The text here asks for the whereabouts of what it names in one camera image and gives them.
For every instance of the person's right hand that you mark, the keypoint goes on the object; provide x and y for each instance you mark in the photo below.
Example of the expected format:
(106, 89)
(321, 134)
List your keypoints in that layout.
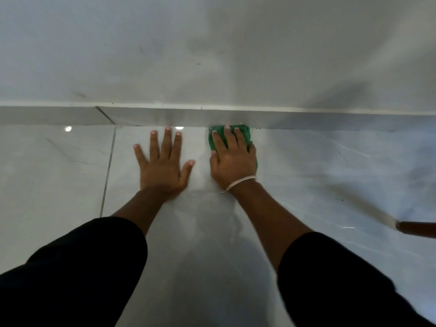
(233, 165)

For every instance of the person's right little finger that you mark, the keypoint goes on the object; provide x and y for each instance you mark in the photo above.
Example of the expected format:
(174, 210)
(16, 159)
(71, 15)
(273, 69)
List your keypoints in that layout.
(252, 148)

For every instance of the person's left hand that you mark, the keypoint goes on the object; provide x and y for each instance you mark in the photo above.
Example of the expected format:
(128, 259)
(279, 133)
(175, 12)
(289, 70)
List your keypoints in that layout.
(161, 173)

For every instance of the person's left middle finger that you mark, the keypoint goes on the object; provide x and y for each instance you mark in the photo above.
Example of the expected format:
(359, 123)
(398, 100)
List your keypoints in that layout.
(166, 142)

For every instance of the person's left forearm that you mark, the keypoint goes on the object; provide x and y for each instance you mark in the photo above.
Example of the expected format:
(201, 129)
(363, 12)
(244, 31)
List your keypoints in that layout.
(143, 207)

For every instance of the person's left little finger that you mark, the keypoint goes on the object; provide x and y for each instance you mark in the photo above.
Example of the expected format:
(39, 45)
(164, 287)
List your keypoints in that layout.
(140, 155)

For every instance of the person's right forearm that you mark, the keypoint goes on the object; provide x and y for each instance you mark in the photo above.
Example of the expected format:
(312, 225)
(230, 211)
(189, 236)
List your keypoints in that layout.
(269, 217)

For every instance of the person's right thumb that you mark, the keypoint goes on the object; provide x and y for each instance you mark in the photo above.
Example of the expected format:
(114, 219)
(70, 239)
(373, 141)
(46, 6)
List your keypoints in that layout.
(213, 161)

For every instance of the grey tile skirting board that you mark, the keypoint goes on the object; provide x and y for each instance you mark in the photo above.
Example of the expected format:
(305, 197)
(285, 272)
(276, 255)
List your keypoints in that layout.
(218, 117)

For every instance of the person's left thumb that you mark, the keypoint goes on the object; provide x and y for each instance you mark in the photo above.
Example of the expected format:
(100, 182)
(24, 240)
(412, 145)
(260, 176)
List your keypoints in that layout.
(188, 170)

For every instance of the green cleaning cloth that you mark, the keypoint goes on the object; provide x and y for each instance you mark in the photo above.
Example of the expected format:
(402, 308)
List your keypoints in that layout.
(246, 132)

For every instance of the person's right middle finger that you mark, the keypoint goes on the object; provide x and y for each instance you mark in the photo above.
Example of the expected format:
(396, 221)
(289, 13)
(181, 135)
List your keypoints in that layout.
(230, 136)

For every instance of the brown wooden furniture leg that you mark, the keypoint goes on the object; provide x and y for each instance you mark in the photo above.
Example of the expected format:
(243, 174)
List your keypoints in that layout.
(417, 228)

